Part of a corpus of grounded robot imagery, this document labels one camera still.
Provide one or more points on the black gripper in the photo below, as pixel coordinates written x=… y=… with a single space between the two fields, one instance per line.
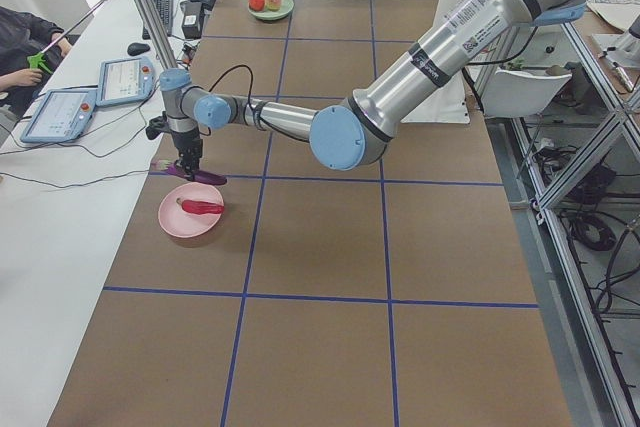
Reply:
x=186 y=141

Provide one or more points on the purple eggplant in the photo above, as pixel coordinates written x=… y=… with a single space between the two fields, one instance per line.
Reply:
x=195 y=175

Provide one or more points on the red chili pepper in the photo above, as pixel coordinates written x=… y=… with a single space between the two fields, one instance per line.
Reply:
x=197 y=207

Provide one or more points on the yellow pink peach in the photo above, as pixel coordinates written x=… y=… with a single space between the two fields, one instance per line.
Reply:
x=273 y=5

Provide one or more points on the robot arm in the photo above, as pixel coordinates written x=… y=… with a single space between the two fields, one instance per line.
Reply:
x=357 y=131

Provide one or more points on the pink plate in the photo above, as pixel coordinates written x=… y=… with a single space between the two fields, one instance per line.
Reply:
x=178 y=223

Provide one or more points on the far teach pendant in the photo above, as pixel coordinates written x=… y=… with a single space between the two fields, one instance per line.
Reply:
x=125 y=81

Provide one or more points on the teach pendant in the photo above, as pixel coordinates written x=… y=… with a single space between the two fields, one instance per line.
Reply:
x=62 y=116
x=125 y=81

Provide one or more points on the black computer mouse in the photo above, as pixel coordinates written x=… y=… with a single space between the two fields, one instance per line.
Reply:
x=137 y=48

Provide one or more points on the near teach pendant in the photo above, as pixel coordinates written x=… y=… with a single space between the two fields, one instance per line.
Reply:
x=62 y=116

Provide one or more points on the black power adapter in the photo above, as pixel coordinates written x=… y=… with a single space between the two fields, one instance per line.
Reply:
x=193 y=19

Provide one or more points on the black keyboard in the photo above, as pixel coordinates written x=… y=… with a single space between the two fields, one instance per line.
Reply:
x=165 y=10

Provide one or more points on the light green plate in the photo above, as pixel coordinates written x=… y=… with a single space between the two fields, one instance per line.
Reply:
x=266 y=16

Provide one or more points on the person at the desk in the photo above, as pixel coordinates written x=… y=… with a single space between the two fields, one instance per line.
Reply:
x=24 y=34

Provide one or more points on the white chair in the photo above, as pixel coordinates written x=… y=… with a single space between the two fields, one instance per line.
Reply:
x=514 y=94

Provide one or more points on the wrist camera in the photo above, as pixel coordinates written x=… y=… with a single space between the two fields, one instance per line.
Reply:
x=156 y=127

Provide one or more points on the green handled grabber stick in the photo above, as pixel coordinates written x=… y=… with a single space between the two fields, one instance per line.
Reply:
x=38 y=61

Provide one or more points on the aluminium frame post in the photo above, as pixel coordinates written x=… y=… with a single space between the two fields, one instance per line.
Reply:
x=152 y=22

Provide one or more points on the white camera stand base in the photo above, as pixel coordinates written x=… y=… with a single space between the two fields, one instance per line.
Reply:
x=447 y=104

